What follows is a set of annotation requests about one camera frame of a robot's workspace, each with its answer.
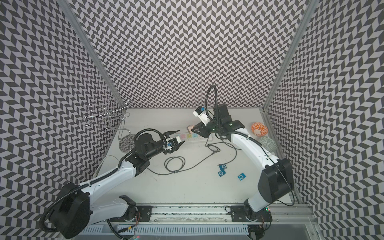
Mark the grey usb cable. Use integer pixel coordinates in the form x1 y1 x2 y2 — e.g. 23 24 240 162
145 151 217 176
205 134 238 166

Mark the thin white power strip cord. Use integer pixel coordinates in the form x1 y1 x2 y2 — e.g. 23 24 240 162
95 154 121 176

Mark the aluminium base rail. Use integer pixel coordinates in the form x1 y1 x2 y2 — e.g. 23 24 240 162
75 204 324 240

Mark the green patterned bowl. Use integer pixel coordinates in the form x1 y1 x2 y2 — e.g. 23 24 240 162
260 136 278 153

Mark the chrome wire jewelry stand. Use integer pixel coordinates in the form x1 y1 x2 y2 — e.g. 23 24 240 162
82 97 135 153

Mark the orange patterned bowl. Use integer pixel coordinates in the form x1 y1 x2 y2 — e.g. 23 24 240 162
251 122 269 137

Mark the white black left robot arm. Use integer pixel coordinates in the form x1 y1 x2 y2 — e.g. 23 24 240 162
39 129 184 239

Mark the blue square mp3 player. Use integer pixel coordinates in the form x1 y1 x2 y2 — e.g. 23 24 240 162
218 170 226 177
219 164 227 170
238 173 246 181

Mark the pink usb charger plug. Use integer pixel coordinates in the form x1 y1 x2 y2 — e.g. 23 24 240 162
187 125 195 134

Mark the grey coiled usb cable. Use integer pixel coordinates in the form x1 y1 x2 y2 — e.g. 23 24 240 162
145 151 217 176

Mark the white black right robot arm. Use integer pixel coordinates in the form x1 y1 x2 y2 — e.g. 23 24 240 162
192 85 294 222

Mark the white multicolour power strip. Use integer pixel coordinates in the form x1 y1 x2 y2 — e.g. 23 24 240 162
174 133 213 143

